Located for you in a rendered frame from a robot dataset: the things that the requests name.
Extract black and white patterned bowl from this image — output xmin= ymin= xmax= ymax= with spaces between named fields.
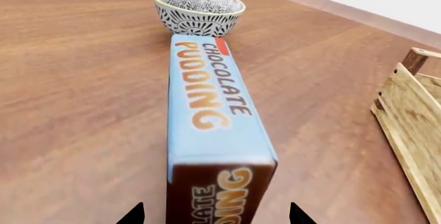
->
xmin=150 ymin=0 xmax=247 ymax=39

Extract wooden tray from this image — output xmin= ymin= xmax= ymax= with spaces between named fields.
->
xmin=370 ymin=47 xmax=441 ymax=224

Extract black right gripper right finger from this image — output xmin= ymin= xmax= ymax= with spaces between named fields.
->
xmin=289 ymin=201 xmax=318 ymax=224

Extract chocolate pudding box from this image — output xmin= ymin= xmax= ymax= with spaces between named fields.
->
xmin=165 ymin=34 xmax=279 ymax=224

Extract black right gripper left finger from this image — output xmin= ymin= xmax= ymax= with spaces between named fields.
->
xmin=116 ymin=201 xmax=145 ymax=224

